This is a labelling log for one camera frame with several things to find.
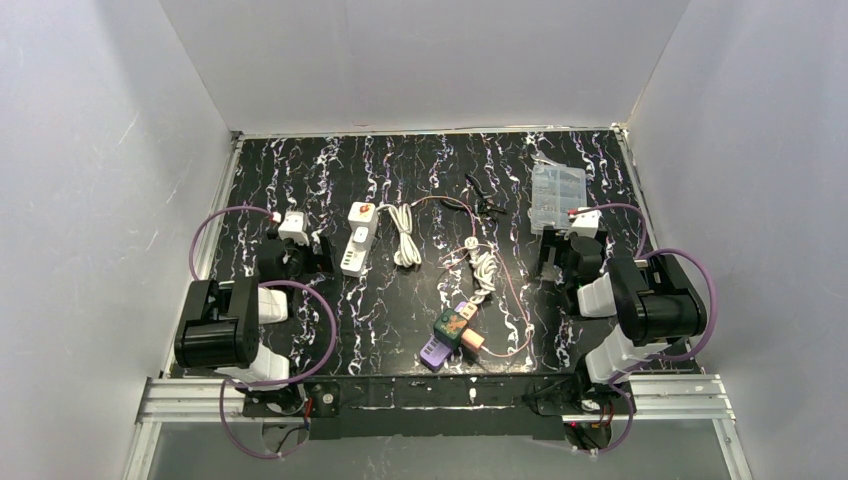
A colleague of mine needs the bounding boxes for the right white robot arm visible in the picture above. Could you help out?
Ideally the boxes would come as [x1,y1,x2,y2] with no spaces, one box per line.
[536,227,709,387]

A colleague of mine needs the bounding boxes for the purple power strip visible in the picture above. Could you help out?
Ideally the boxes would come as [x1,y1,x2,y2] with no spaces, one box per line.
[419,302,478,373]

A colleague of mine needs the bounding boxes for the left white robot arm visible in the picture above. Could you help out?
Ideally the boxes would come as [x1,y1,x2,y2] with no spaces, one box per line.
[173,233,338,391]

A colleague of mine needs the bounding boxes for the purple cable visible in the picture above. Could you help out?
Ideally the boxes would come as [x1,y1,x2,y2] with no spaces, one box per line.
[576,202,719,454]
[188,205,339,460]

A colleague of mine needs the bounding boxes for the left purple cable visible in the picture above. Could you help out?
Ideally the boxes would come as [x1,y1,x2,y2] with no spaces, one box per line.
[188,205,339,460]

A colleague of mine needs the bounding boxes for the green power adapter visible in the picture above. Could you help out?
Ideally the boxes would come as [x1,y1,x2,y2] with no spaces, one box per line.
[433,309,468,350]

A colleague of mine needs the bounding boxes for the white USB charger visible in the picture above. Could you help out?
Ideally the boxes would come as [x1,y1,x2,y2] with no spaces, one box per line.
[352,226,373,248]

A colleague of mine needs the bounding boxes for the white plug with cord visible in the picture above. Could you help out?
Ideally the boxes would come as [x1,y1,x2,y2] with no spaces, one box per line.
[463,237,498,306]

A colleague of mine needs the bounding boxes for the clear plastic parts box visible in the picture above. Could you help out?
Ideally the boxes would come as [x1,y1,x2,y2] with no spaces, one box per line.
[528,156,588,235]

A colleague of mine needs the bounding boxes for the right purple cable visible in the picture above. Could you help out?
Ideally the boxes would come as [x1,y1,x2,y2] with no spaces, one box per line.
[576,202,719,454]

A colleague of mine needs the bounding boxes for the pink charger with cable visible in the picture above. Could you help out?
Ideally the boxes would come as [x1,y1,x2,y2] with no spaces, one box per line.
[409,195,535,359]

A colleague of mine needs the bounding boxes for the white tiger power strip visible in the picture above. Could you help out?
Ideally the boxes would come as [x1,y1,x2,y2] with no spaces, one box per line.
[340,202,379,277]

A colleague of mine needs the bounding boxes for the black pliers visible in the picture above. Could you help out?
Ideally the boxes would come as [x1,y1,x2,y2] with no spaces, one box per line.
[440,173,507,219]

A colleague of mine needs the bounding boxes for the white coiled power cord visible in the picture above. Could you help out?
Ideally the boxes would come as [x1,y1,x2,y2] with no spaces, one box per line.
[378,202,424,269]

